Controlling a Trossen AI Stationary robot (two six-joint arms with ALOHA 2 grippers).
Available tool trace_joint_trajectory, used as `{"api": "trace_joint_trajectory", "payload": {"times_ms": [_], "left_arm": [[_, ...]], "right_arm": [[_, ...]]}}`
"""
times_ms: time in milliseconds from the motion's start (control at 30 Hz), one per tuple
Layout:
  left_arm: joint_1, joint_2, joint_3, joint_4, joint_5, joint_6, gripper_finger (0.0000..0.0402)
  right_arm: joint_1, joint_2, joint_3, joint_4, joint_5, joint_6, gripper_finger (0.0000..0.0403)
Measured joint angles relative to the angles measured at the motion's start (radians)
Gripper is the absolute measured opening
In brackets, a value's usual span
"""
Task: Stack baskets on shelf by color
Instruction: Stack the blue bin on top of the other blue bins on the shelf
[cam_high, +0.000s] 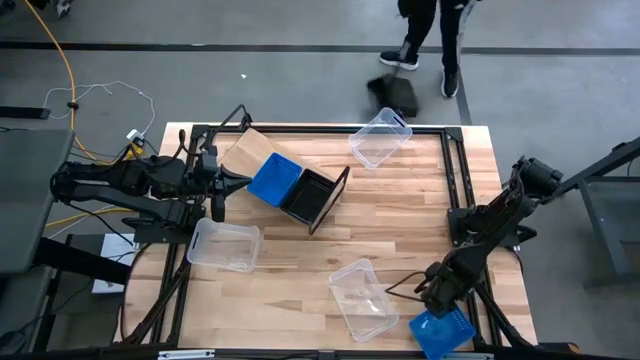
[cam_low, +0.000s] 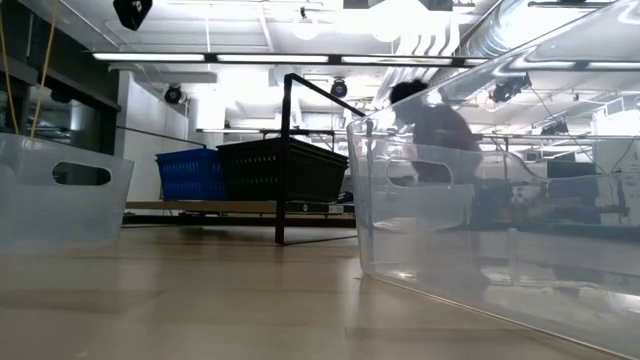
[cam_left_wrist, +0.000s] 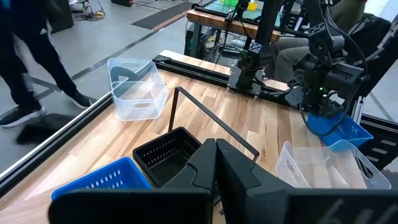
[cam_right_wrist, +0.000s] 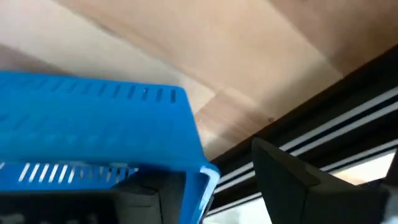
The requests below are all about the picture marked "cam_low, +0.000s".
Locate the blue plastic basket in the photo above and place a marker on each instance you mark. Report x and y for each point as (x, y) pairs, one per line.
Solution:
(190, 153)
(190, 180)

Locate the black aluminium table frame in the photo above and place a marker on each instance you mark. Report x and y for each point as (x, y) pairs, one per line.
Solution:
(200, 220)

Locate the round white ceiling lamp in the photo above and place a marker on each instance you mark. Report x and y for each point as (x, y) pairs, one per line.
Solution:
(305, 29)

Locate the black ceiling camera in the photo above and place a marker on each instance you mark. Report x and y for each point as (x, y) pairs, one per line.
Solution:
(505, 90)
(339, 88)
(173, 94)

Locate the long wooden bench top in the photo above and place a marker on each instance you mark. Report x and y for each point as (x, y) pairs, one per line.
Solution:
(200, 206)

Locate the black monitor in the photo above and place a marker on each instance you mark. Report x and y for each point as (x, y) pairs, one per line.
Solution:
(570, 172)

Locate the person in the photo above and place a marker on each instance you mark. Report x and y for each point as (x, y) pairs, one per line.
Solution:
(440, 130)

